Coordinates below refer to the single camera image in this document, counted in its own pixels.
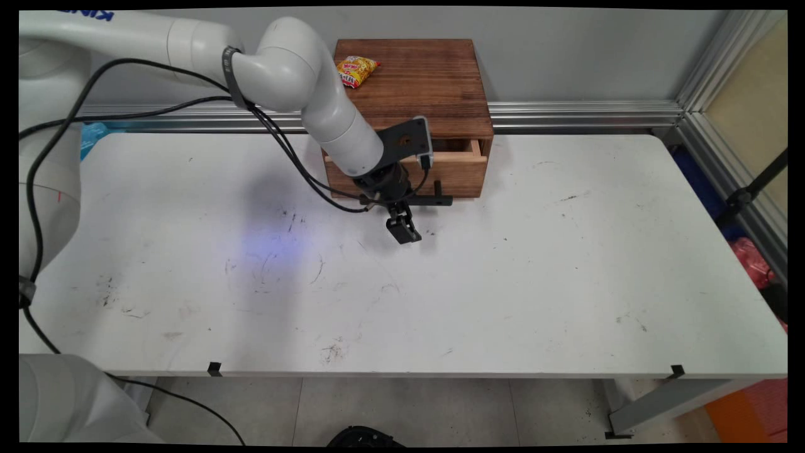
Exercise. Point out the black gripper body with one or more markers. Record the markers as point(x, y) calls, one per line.
point(385, 182)

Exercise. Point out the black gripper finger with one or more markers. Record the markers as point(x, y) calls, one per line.
point(415, 229)
point(396, 229)

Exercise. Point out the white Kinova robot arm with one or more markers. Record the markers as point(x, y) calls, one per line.
point(295, 69)

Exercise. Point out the wooden drawer box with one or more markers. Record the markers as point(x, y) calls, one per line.
point(434, 88)

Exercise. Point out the yellow snack packet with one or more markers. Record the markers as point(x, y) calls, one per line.
point(356, 70)

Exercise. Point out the black round object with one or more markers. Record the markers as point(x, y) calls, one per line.
point(365, 436)

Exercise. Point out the black table edge clip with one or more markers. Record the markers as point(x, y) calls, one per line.
point(677, 372)
point(214, 369)

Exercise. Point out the blue bin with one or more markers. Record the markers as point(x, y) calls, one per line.
point(701, 185)

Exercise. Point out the blue bubble wrap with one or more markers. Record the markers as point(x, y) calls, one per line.
point(93, 139)

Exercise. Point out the white table leg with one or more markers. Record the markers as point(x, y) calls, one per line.
point(139, 396)

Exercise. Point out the grey table leg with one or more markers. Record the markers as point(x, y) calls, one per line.
point(673, 402)

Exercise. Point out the red plastic bag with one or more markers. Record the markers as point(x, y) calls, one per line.
point(751, 261)

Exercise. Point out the black tripod leg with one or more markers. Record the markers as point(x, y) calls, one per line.
point(751, 189)

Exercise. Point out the orange box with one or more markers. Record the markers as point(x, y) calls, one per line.
point(751, 412)

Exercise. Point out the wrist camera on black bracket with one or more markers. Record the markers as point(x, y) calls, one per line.
point(405, 141)

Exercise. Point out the horizontal aluminium rail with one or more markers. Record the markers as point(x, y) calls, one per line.
point(578, 115)

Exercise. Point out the aluminium corner frame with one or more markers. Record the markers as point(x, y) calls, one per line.
point(723, 94)

